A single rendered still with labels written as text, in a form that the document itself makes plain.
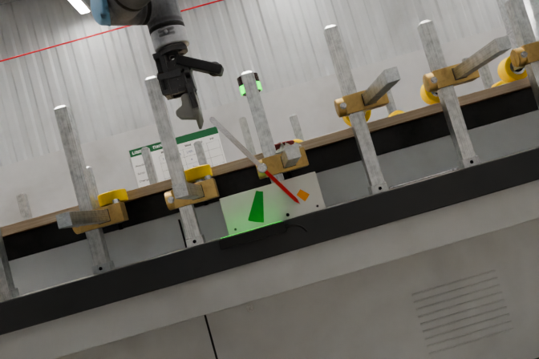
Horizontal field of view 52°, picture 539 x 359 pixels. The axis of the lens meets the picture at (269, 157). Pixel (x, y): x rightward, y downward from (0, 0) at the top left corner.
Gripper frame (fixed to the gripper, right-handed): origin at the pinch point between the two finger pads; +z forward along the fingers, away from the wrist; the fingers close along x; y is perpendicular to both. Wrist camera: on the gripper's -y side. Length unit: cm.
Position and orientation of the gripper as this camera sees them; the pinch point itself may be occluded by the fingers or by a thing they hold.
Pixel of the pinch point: (201, 123)
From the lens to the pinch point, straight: 139.5
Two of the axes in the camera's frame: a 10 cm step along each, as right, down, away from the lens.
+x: 0.0, -0.8, -10.0
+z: 2.7, 9.6, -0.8
